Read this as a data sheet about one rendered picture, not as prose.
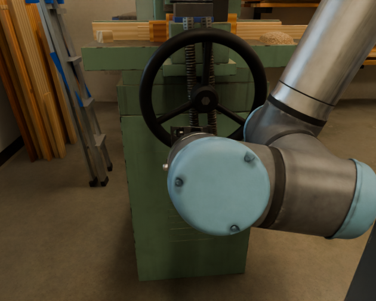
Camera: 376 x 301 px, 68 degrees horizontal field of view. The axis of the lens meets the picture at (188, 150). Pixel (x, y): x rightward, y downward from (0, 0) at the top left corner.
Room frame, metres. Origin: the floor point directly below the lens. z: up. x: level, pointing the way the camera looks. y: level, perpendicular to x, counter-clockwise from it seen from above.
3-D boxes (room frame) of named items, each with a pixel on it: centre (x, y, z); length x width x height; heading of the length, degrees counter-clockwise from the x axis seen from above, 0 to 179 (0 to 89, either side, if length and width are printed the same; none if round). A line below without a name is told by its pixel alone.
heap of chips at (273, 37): (0.89, -0.26, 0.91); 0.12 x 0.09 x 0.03; 5
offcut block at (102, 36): (0.88, 0.24, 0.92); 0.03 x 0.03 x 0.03; 47
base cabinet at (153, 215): (1.07, 0.01, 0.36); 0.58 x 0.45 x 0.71; 5
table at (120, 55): (0.84, -0.02, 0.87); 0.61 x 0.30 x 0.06; 95
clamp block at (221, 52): (0.76, -0.02, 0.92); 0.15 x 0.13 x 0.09; 95
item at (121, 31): (0.97, 0.00, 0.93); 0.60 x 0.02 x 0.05; 95
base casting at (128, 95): (1.07, 0.01, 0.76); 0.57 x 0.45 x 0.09; 5
